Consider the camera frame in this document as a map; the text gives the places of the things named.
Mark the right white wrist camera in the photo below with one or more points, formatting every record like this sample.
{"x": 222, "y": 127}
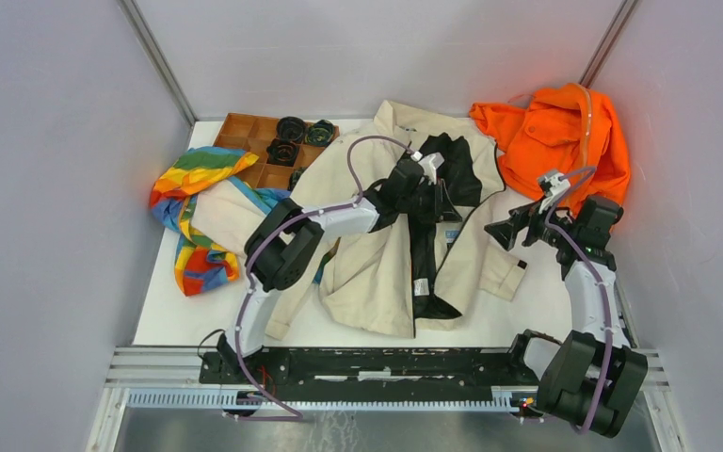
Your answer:
{"x": 554, "y": 185}

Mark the black rolled sock far right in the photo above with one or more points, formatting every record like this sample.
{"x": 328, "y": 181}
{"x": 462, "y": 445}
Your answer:
{"x": 320, "y": 134}

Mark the black rolled sock near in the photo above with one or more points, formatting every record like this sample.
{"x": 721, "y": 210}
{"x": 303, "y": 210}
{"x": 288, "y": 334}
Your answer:
{"x": 294, "y": 178}

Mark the rainbow striped garment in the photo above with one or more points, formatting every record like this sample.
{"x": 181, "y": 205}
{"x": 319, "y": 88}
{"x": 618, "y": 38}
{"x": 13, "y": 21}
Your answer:
{"x": 201, "y": 264}

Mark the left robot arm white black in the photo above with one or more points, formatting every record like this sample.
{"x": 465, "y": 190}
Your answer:
{"x": 281, "y": 248}

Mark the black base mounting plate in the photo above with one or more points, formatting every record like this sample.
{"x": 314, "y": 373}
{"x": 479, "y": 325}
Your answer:
{"x": 298, "y": 374}

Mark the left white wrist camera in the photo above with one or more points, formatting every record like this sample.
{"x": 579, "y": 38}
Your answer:
{"x": 430, "y": 164}

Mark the brown wooden compartment tray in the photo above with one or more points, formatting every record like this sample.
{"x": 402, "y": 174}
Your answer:
{"x": 253, "y": 134}

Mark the black rolled sock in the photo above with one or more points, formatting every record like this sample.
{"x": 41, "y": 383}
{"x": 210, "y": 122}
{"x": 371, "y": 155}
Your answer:
{"x": 282, "y": 153}
{"x": 294, "y": 178}
{"x": 320, "y": 134}
{"x": 291, "y": 129}

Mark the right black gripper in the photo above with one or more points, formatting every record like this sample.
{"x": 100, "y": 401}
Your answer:
{"x": 505, "y": 232}

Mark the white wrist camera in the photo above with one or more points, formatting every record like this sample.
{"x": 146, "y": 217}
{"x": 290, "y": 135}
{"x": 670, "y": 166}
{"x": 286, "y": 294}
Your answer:
{"x": 554, "y": 185}
{"x": 430, "y": 164}

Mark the black rolled sock far left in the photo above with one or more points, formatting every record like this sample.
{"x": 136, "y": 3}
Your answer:
{"x": 291, "y": 129}

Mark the beige zip jacket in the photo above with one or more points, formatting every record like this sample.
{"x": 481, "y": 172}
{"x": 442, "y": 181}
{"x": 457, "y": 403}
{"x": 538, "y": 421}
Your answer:
{"x": 405, "y": 278}

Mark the aluminium frame rail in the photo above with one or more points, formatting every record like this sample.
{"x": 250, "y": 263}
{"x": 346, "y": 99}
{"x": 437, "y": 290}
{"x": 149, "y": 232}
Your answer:
{"x": 186, "y": 378}

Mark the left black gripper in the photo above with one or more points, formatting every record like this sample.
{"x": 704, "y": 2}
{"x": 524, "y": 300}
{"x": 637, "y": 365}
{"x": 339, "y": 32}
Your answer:
{"x": 440, "y": 202}

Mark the black rolled sock middle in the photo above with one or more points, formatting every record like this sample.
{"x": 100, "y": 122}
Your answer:
{"x": 282, "y": 153}

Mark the orange jacket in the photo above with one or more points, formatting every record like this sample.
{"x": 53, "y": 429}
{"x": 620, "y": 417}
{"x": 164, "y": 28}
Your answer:
{"x": 562, "y": 129}

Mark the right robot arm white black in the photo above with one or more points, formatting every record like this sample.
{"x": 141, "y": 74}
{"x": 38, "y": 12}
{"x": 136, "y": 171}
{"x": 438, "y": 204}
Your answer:
{"x": 592, "y": 377}

